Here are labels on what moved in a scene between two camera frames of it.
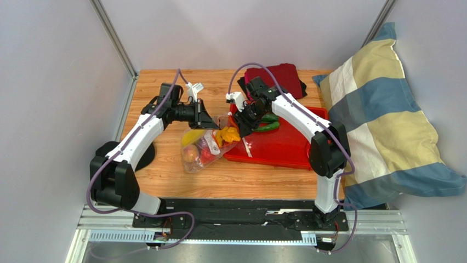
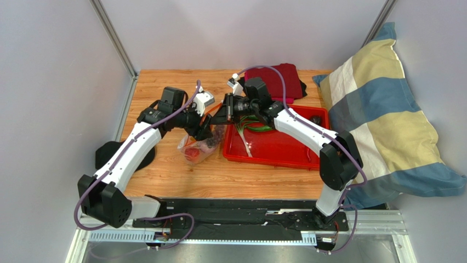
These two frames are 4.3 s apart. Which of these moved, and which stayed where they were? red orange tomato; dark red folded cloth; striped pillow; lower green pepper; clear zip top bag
Moved: red orange tomato; clear zip top bag
Stayed: lower green pepper; striped pillow; dark red folded cloth
